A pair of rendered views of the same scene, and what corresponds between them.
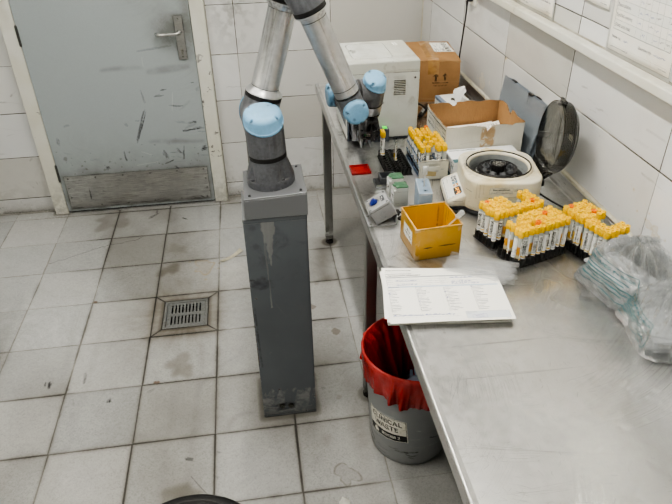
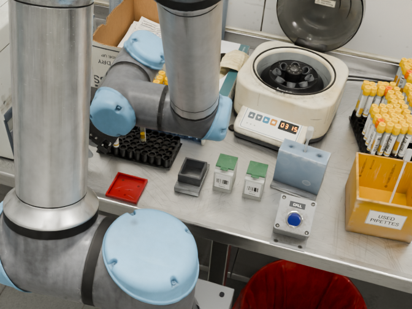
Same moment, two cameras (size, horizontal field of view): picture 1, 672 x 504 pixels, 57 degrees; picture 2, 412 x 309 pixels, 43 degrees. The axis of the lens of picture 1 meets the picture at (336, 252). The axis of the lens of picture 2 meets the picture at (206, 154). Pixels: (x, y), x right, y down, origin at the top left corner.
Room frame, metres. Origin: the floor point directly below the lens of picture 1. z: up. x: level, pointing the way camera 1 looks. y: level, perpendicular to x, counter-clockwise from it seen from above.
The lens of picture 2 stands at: (1.57, 0.54, 1.70)
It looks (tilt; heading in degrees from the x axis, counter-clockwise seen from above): 44 degrees down; 291
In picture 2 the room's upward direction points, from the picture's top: 4 degrees clockwise
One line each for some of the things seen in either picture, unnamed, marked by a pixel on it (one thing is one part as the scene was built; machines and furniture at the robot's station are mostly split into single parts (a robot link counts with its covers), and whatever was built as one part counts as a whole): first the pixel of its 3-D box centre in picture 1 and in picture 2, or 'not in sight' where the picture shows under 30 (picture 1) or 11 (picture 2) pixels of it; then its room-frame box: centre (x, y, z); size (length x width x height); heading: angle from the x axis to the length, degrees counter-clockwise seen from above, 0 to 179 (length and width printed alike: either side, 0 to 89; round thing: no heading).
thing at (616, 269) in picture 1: (633, 261); not in sight; (1.25, -0.72, 0.97); 0.26 x 0.17 x 0.19; 21
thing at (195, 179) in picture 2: (387, 179); (192, 173); (1.86, -0.18, 0.89); 0.09 x 0.05 x 0.04; 98
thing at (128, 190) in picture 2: (360, 169); (127, 187); (1.98, -0.09, 0.88); 0.07 x 0.07 x 0.01; 8
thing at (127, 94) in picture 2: (344, 95); (129, 102); (1.92, -0.04, 1.16); 0.11 x 0.11 x 0.08; 12
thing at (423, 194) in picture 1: (422, 200); (300, 168); (1.66, -0.27, 0.92); 0.10 x 0.07 x 0.10; 0
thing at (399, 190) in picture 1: (399, 193); (255, 180); (1.73, -0.20, 0.91); 0.05 x 0.04 x 0.07; 98
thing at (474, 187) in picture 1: (490, 181); (288, 92); (1.76, -0.49, 0.94); 0.30 x 0.24 x 0.12; 89
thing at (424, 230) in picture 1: (430, 230); (383, 197); (1.48, -0.26, 0.93); 0.13 x 0.13 x 0.10; 12
